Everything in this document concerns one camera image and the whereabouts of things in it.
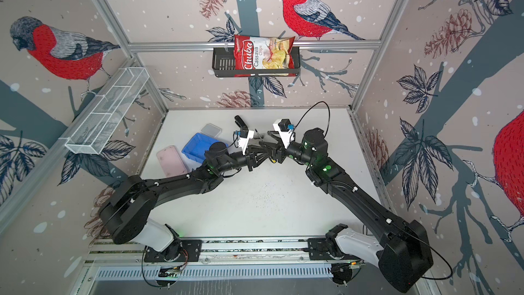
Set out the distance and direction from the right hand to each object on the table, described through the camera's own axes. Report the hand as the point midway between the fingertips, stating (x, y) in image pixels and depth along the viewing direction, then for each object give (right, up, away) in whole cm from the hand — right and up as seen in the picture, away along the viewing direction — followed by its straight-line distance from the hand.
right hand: (265, 136), depth 71 cm
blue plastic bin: (-37, -8, +33) cm, 50 cm away
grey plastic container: (-31, +1, +41) cm, 51 cm away
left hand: (+3, -5, +1) cm, 6 cm away
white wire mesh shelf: (-62, +10, +7) cm, 63 cm away
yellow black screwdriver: (+3, -9, +3) cm, 10 cm away
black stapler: (-13, +3, +40) cm, 42 cm away
